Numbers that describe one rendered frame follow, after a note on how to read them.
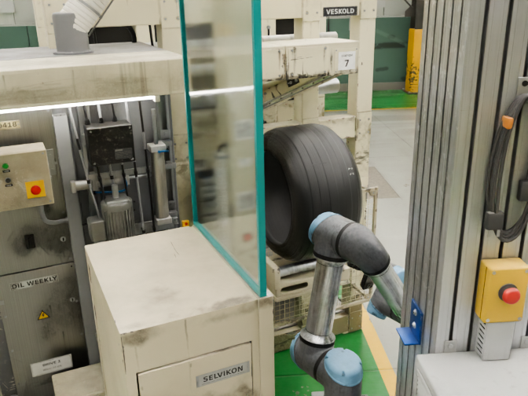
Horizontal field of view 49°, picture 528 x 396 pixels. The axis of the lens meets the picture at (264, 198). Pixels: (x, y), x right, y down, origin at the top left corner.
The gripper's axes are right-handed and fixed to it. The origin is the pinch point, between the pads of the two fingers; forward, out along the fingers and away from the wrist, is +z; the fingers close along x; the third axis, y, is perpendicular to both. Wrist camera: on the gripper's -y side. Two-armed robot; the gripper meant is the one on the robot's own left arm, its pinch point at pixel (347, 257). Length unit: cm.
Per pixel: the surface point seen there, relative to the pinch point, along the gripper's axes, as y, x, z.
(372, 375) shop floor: -94, -46, 53
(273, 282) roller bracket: -9.7, 26.3, 15.1
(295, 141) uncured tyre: 46, 13, 16
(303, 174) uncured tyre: 34.8, 14.6, 6.1
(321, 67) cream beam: 74, -16, 42
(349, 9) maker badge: 100, -49, 70
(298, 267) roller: -7.0, 13.3, 18.1
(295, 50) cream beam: 81, -3, 40
